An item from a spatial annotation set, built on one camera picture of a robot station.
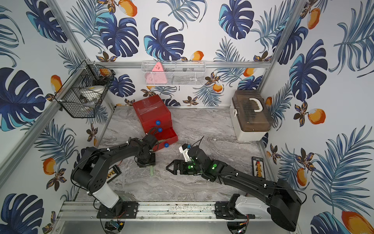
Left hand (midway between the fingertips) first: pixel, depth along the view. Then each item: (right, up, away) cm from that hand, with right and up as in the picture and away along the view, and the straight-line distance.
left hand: (151, 164), depth 90 cm
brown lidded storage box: (+64, +28, +5) cm, 70 cm away
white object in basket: (-30, +42, -10) cm, 52 cm away
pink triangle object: (+4, +54, 0) cm, 55 cm away
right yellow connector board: (+65, -2, -2) cm, 65 cm away
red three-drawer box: (+1, +32, 0) cm, 32 cm away
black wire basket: (-39, +39, -14) cm, 57 cm away
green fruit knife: (+1, -4, -2) cm, 4 cm away
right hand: (+15, +3, -17) cm, 23 cm away
